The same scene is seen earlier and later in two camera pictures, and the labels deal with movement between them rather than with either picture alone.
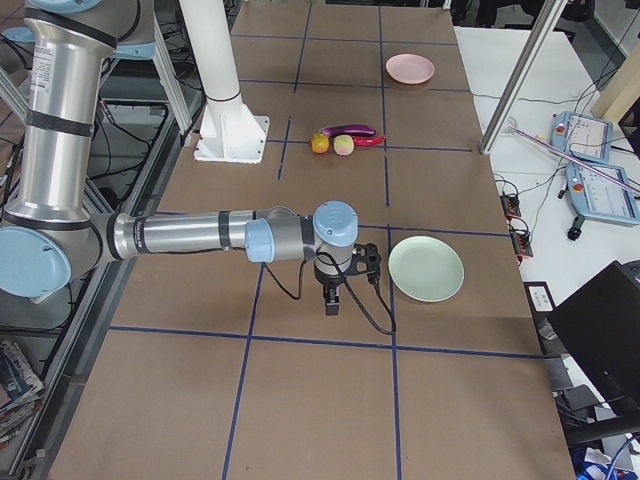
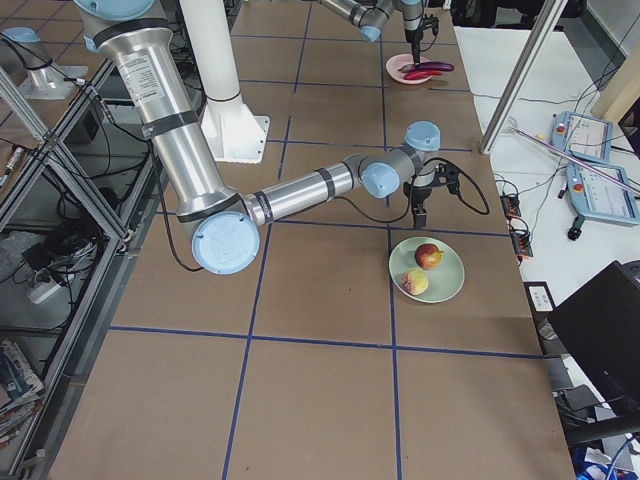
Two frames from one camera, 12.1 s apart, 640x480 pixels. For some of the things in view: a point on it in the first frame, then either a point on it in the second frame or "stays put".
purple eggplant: [355, 130] → [427, 66]
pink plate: [409, 68] stays put
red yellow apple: [320, 143] → [428, 256]
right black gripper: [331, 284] → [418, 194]
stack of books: [20, 389] stays put
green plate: [426, 269] stays put
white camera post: [230, 132] stays put
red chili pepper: [367, 141] → [420, 74]
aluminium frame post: [520, 76] stays put
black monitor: [599, 325] stays put
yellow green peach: [343, 144] → [415, 282]
